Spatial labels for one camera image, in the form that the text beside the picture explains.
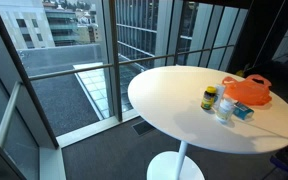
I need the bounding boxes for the metal window handrail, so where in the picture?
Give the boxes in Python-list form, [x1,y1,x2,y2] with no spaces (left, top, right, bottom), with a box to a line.
[28,43,236,82]

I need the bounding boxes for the vertical grey window mullion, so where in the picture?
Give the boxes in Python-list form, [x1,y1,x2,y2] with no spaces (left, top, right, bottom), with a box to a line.
[102,0,124,123]

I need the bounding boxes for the orange plastic bag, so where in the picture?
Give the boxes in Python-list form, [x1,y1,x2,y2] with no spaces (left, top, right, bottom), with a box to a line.
[221,73,273,107]

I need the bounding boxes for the white slanted railing post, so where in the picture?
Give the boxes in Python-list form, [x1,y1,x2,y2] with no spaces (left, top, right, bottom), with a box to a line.
[0,81,22,148]

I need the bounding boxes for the floor air vent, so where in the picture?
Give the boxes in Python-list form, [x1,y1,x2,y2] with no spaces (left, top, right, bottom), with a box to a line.
[131,120,156,136]

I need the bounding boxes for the yellow-lid supplement bottle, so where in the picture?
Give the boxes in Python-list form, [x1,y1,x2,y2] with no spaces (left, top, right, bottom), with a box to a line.
[200,85,218,111]

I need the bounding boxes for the white pill bottle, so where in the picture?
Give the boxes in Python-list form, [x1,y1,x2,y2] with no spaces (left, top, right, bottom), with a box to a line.
[215,97,236,123]

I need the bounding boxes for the blue Mentos gum box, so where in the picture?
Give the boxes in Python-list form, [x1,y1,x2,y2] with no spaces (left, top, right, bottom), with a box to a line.
[232,101,255,121]

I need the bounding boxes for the dark diagonal window beam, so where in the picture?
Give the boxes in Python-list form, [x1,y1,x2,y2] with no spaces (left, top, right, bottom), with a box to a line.
[0,0,60,150]

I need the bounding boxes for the white table pedestal base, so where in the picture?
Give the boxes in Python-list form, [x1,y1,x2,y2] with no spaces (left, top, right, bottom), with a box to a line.
[146,140,206,180]

